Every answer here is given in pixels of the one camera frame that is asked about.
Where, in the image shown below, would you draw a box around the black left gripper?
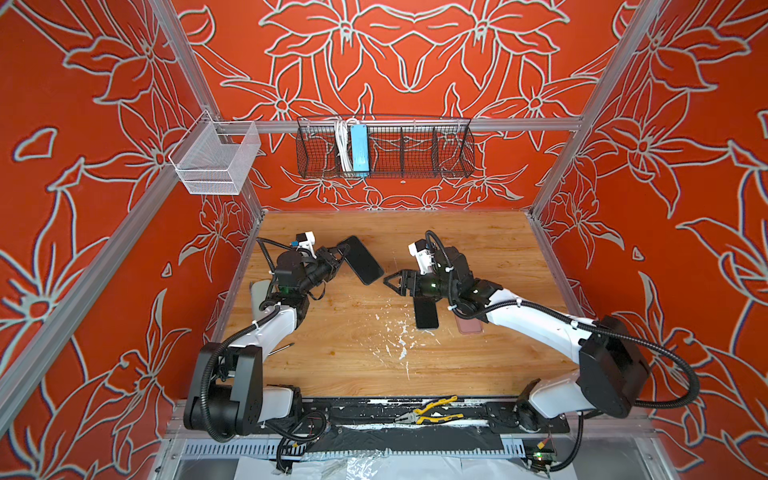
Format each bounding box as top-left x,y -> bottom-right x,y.
296,245 -> 348,298

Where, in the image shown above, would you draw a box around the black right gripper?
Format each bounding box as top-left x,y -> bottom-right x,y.
388,266 -> 463,299

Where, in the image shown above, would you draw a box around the black smartphone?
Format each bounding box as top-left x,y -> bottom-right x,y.
338,236 -> 384,285

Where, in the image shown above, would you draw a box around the pink phone case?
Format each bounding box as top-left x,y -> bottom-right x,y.
455,316 -> 484,335

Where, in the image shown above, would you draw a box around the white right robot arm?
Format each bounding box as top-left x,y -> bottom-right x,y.
384,242 -> 700,418

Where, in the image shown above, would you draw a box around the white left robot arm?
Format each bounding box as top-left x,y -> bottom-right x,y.
183,237 -> 351,443

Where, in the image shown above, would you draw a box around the pale green soap bar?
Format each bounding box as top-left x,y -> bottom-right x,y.
249,280 -> 270,316

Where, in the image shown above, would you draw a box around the light blue flat box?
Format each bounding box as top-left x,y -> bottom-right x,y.
350,123 -> 370,177

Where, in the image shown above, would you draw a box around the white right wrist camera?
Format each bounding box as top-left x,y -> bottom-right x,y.
408,239 -> 433,275

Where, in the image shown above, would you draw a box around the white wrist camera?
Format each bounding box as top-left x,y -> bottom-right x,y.
408,239 -> 433,275
291,231 -> 316,258

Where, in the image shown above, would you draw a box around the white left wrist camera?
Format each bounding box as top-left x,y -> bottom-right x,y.
291,231 -> 316,258

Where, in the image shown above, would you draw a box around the black wire wall basket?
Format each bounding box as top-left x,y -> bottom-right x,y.
295,114 -> 477,180

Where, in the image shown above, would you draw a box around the green handled screwdriver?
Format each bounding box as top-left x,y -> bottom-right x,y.
266,342 -> 295,358

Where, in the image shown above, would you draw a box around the white coiled cable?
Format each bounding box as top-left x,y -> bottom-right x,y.
333,119 -> 354,174

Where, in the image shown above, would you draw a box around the yellow handled pliers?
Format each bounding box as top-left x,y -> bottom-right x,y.
394,395 -> 465,425

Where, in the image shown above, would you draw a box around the clear plastic wall bin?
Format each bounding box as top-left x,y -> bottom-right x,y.
168,110 -> 262,196

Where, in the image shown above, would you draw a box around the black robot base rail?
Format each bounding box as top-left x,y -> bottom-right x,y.
254,396 -> 575,461

